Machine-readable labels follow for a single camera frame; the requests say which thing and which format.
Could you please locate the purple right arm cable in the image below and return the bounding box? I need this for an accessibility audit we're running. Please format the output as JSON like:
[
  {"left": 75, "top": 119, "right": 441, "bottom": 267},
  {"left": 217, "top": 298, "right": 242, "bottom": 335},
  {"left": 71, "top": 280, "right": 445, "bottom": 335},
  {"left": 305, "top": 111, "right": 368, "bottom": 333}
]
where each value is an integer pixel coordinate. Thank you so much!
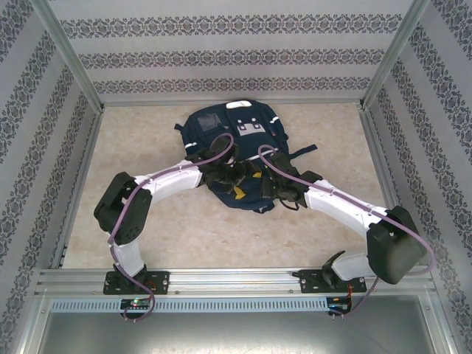
[{"left": 257, "top": 145, "right": 434, "bottom": 322}]

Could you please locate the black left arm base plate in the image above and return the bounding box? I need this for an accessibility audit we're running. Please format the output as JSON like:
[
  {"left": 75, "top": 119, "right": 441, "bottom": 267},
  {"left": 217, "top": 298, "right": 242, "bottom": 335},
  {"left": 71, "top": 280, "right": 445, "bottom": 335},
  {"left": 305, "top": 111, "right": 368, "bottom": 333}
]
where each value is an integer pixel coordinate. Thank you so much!
[{"left": 103, "top": 271, "right": 170, "bottom": 296}]

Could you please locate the aluminium side rail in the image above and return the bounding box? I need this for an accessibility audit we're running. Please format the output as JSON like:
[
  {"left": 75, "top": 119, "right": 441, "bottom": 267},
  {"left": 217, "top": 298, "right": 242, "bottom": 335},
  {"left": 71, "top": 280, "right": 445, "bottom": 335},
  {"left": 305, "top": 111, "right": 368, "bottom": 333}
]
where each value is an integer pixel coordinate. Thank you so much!
[
  {"left": 359, "top": 106, "right": 401, "bottom": 213},
  {"left": 51, "top": 108, "right": 106, "bottom": 269}
]

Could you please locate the grey slotted cable duct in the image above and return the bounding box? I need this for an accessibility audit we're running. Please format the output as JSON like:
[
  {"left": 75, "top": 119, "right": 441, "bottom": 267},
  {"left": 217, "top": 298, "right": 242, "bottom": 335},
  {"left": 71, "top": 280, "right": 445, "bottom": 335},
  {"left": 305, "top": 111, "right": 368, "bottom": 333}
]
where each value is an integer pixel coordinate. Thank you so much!
[{"left": 49, "top": 297, "right": 329, "bottom": 313}]

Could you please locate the small controller circuit board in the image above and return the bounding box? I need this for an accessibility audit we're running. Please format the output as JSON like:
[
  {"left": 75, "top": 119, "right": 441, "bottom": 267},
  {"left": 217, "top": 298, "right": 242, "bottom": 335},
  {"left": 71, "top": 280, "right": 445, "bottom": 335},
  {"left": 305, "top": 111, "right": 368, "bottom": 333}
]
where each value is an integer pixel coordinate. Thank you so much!
[
  {"left": 121, "top": 298, "right": 152, "bottom": 310},
  {"left": 327, "top": 297, "right": 353, "bottom": 313}
]

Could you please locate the aluminium mounting rail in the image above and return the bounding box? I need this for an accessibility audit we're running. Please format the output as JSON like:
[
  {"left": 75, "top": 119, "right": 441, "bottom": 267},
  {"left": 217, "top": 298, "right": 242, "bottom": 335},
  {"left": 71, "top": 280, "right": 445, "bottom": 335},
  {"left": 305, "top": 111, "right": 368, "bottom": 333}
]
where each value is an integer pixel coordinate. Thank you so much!
[{"left": 35, "top": 268, "right": 440, "bottom": 296}]

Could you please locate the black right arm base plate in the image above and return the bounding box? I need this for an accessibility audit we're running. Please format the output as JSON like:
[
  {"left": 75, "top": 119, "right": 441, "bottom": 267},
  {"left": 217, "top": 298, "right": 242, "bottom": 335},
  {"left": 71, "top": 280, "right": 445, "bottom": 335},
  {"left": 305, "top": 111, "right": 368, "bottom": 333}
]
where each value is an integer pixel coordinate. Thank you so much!
[{"left": 299, "top": 268, "right": 368, "bottom": 295}]

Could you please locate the grey sheet metal shelf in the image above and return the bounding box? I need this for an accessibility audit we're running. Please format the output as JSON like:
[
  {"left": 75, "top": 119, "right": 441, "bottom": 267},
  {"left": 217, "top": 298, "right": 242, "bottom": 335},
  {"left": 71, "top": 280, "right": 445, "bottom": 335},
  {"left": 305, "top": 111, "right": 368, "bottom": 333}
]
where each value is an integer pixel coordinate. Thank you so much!
[{"left": 21, "top": 294, "right": 454, "bottom": 354}]

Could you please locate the aluminium frame post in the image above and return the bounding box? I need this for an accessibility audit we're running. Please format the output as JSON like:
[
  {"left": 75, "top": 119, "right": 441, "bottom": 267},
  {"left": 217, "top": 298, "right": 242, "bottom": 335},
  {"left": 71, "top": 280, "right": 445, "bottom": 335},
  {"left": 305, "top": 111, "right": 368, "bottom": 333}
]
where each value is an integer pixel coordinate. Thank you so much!
[
  {"left": 359, "top": 0, "right": 431, "bottom": 110},
  {"left": 31, "top": 0, "right": 106, "bottom": 111}
]

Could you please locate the navy blue student backpack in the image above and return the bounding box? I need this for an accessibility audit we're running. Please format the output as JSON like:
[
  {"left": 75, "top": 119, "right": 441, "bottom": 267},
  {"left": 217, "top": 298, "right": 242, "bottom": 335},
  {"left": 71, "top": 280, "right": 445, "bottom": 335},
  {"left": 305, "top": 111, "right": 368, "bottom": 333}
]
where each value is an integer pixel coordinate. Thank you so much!
[{"left": 173, "top": 99, "right": 318, "bottom": 214}]

